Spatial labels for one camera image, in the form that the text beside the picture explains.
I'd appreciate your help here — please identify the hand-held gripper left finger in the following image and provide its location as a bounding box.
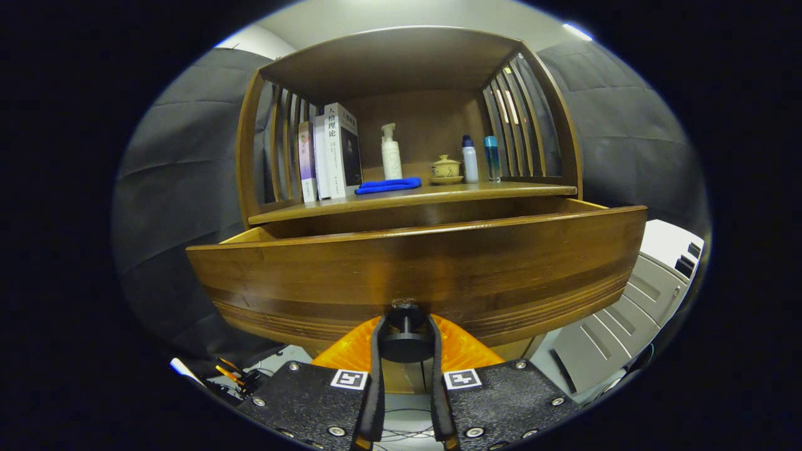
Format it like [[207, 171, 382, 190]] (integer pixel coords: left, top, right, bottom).
[[238, 315, 388, 451]]

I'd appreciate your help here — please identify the thick white book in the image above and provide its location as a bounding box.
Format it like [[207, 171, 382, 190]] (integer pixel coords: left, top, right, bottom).
[[324, 102, 363, 200]]

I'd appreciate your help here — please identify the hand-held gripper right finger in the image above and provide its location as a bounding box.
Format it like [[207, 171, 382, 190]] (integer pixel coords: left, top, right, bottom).
[[428, 314, 580, 451]]

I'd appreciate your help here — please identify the wooden cabinet with slatted sides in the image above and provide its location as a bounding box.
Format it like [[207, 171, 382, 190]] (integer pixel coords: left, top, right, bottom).
[[235, 25, 583, 395]]

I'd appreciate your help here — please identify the white pump bottle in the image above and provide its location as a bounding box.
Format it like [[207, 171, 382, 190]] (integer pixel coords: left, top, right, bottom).
[[381, 123, 404, 181]]

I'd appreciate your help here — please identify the clear blue bottle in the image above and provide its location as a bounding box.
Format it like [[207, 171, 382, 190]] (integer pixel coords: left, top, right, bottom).
[[484, 136, 501, 183]]

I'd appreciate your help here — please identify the thin white book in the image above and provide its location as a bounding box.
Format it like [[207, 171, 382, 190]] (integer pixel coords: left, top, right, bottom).
[[313, 114, 331, 201]]

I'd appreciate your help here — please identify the white bottle with blue cap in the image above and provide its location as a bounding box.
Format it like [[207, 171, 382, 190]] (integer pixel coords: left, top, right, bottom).
[[462, 135, 479, 184]]

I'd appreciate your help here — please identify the wooden drawer with black knob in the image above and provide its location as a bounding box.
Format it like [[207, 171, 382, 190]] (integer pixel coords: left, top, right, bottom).
[[186, 197, 648, 364]]

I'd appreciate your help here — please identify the blue folded cloth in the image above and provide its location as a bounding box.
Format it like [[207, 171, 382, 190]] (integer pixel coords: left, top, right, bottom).
[[355, 177, 422, 195]]

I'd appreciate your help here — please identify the wooden countertop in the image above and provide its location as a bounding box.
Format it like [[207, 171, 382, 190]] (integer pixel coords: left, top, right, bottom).
[[249, 179, 578, 225]]

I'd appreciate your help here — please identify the tangle of black cables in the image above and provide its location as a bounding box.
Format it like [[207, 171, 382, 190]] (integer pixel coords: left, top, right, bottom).
[[381, 407, 437, 444]]

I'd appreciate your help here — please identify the purple book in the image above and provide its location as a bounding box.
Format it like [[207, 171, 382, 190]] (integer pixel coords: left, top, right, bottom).
[[298, 121, 318, 204]]

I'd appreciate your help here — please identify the beige lidded tea cup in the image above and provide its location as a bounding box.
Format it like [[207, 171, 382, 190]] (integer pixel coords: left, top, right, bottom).
[[430, 155, 465, 185]]

